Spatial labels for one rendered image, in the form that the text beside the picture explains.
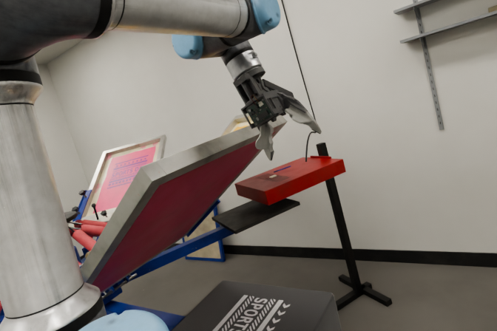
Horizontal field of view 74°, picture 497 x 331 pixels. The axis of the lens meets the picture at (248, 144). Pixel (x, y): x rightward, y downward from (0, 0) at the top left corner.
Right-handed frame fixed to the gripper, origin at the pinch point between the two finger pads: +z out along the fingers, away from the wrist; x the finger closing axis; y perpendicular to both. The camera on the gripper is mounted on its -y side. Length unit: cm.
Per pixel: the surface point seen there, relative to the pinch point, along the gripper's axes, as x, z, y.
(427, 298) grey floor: -57, 139, -155
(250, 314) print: -50, 41, -6
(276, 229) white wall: -180, 69, -200
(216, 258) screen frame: -263, 71, -182
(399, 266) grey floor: -80, 131, -193
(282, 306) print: -41, 44, -12
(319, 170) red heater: -61, 23, -120
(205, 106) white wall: -181, -79, -200
